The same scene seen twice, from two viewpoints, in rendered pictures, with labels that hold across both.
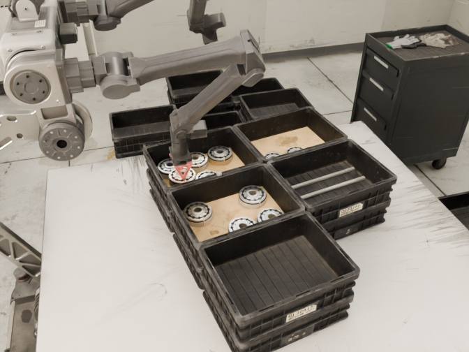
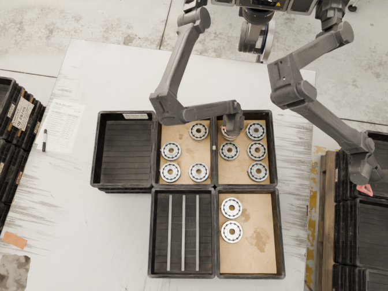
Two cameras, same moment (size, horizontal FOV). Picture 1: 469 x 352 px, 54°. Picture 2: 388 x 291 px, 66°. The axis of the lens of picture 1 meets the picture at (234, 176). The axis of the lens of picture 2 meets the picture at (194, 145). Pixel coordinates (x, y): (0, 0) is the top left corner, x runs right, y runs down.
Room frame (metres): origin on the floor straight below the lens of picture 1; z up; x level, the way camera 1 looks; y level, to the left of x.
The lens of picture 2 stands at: (1.48, -0.37, 2.33)
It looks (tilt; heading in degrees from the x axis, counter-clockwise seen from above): 72 degrees down; 120
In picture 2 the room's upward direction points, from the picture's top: 5 degrees counter-clockwise
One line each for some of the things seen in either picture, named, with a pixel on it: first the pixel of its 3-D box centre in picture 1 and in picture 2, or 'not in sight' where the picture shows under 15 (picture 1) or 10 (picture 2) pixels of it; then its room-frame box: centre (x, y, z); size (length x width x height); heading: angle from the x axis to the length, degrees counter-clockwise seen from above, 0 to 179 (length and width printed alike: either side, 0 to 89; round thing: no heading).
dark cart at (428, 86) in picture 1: (410, 105); not in sight; (2.73, -1.18, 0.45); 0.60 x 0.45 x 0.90; 106
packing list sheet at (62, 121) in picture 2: not in sight; (60, 125); (0.43, -0.13, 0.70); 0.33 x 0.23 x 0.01; 106
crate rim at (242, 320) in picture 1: (277, 261); (124, 147); (0.94, -0.13, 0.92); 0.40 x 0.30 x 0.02; 115
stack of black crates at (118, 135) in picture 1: (149, 152); (370, 172); (2.30, 0.52, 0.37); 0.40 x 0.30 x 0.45; 106
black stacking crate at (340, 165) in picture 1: (329, 182); (183, 231); (1.38, -0.36, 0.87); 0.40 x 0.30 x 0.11; 115
